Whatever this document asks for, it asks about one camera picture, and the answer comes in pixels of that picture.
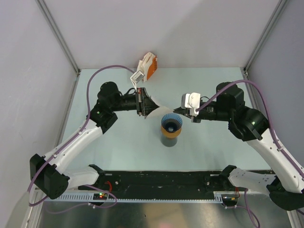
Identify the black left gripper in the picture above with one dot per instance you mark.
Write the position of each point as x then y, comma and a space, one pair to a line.
144, 104

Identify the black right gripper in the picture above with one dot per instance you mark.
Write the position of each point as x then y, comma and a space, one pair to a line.
184, 111

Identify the single white paper filter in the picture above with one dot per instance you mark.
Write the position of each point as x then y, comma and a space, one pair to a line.
161, 110

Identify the blue glass dripper cone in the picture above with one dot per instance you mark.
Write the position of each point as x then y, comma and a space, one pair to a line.
171, 122

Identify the white paper coffee filters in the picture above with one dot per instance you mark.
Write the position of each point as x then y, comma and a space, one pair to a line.
142, 63

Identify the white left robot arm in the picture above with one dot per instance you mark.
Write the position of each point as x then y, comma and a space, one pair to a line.
49, 173

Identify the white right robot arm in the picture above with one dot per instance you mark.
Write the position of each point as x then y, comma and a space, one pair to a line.
286, 186

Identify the orange filter box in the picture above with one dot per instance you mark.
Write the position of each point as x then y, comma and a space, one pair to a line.
151, 66

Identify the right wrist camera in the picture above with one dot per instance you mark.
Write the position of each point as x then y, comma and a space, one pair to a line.
191, 102

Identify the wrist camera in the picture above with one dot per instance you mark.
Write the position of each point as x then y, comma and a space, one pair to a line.
136, 78
191, 102

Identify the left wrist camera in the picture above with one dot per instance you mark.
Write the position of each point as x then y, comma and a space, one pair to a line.
136, 78

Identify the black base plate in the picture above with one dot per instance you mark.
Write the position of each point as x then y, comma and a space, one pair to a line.
164, 185

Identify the white cable duct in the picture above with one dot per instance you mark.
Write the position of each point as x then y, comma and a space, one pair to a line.
89, 197

